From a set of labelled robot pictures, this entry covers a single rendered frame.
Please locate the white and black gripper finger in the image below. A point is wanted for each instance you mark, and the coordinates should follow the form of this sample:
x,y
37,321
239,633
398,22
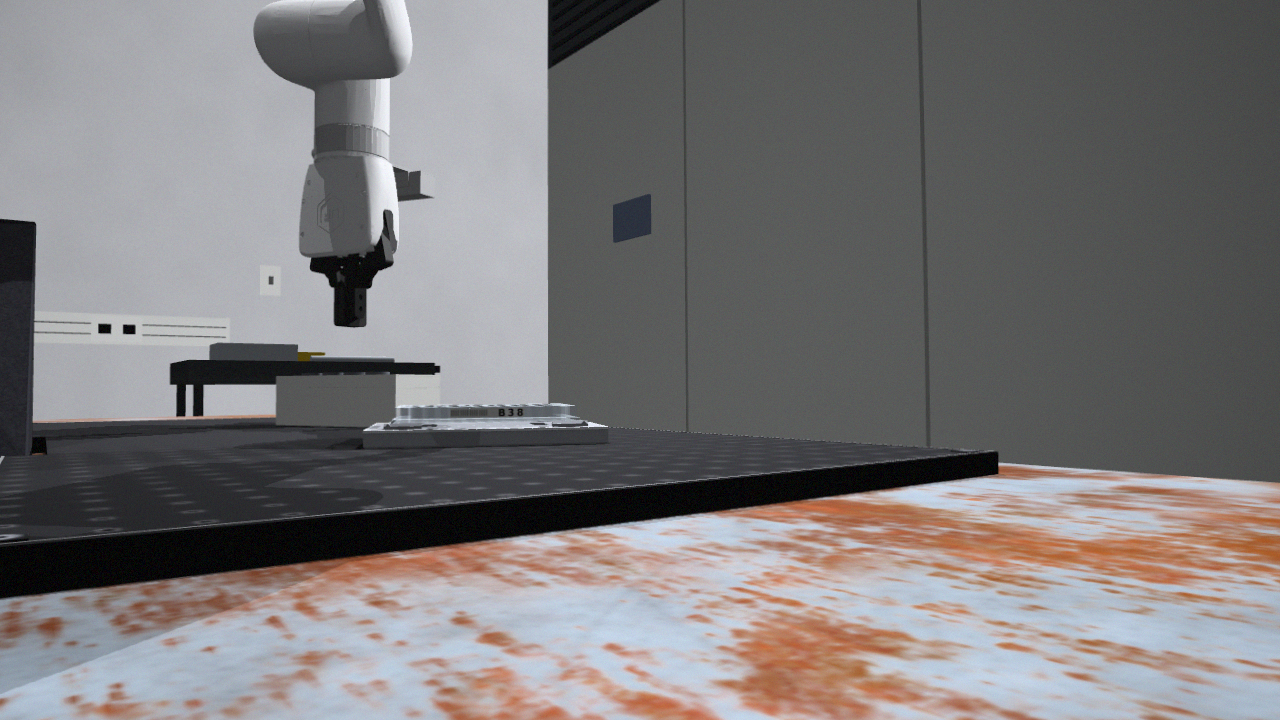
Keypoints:
x,y
359,278
329,266

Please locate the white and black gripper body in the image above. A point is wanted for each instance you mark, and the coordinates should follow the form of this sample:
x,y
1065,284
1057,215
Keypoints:
x,y
344,196

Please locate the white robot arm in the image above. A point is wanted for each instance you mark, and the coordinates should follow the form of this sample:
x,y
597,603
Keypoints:
x,y
358,49

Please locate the white operator panel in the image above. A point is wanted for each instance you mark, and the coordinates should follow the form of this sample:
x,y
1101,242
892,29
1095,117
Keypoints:
x,y
350,399

